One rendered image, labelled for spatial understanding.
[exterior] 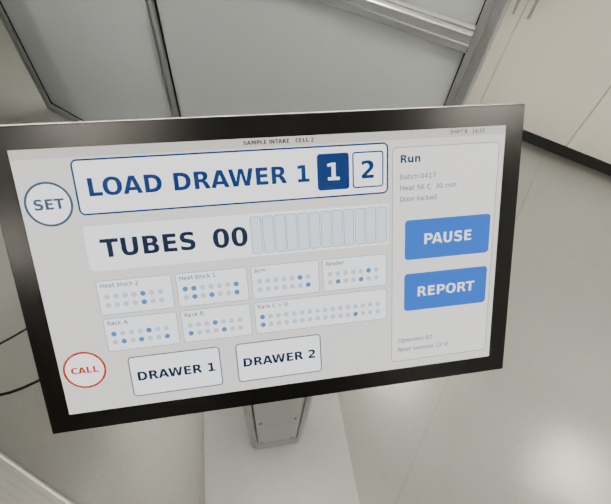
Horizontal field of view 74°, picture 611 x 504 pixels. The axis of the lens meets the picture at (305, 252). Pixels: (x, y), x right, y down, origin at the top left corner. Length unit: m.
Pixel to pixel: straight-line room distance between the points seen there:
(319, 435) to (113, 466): 0.64
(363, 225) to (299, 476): 1.08
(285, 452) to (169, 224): 1.09
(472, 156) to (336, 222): 0.16
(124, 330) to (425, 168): 0.35
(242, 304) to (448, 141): 0.27
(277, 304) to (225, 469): 1.03
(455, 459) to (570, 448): 0.41
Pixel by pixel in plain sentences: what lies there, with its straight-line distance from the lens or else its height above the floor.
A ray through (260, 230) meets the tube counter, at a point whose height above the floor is 1.11.
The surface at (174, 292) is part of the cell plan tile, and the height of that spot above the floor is 1.07.
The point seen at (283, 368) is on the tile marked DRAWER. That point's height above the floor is 0.99.
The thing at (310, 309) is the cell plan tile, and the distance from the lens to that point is 0.44.
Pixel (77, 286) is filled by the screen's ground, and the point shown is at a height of 1.08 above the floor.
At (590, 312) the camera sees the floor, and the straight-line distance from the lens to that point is 2.08.
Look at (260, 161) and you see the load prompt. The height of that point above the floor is 1.17.
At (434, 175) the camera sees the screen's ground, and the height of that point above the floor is 1.15.
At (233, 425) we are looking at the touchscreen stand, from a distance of 1.44.
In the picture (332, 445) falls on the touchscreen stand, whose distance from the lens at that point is 1.43.
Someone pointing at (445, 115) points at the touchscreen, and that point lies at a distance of 0.45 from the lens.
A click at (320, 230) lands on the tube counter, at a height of 1.11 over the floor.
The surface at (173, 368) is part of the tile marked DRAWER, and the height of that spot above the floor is 1.01.
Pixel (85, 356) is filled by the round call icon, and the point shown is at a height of 1.03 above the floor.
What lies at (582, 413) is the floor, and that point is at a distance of 1.84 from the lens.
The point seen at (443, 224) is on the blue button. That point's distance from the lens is 0.46.
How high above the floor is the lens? 1.44
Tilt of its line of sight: 54 degrees down
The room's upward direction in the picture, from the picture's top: 6 degrees clockwise
